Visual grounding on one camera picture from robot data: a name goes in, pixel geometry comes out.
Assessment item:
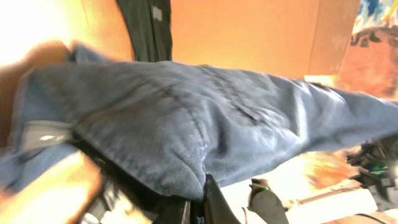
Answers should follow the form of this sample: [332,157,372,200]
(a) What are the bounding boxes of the navy blue shorts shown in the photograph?
[1,46,397,200]

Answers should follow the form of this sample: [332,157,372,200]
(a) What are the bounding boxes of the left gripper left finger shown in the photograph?
[152,200,190,224]

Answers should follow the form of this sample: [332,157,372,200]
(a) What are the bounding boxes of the folded black shirt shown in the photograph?
[117,0,172,62]

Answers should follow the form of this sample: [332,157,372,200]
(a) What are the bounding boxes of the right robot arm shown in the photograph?
[249,135,397,223]

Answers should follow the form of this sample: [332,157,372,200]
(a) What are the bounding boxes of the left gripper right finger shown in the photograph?
[203,174,240,224]

